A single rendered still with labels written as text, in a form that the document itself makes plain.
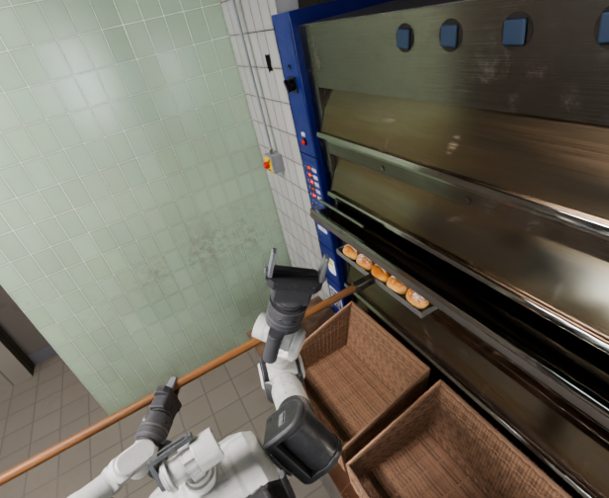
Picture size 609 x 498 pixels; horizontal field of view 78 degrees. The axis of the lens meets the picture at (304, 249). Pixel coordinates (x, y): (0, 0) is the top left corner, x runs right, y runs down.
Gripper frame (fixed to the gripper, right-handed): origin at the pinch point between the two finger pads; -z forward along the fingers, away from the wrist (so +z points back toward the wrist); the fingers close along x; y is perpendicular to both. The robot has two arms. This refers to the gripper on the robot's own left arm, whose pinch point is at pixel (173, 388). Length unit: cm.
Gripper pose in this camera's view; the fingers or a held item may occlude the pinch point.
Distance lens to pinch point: 140.5
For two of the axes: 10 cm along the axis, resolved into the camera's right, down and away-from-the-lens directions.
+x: 2.0, 8.2, 5.4
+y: 9.7, -1.1, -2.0
